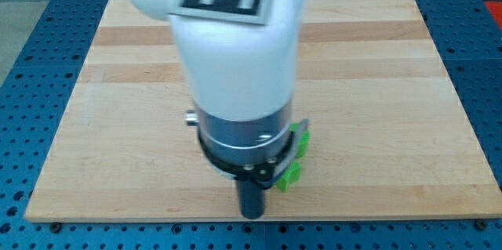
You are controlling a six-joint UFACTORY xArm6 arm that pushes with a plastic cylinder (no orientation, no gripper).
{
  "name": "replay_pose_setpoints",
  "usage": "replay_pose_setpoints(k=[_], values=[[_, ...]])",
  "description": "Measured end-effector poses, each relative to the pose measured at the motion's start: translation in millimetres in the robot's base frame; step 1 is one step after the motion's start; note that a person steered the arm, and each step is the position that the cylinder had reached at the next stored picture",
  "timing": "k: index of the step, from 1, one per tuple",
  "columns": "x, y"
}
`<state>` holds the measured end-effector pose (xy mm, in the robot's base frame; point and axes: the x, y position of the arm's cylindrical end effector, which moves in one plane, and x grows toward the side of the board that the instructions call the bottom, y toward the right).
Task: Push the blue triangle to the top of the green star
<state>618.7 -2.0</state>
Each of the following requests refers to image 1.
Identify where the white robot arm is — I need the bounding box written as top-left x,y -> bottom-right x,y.
132,0 -> 307,181

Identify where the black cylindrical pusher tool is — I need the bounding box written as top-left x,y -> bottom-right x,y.
237,180 -> 264,219

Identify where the wooden board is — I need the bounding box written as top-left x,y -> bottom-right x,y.
24,0 -> 501,223

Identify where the green star block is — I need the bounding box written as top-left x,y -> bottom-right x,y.
275,129 -> 310,193

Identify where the red object at right edge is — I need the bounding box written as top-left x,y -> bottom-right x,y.
485,1 -> 502,28

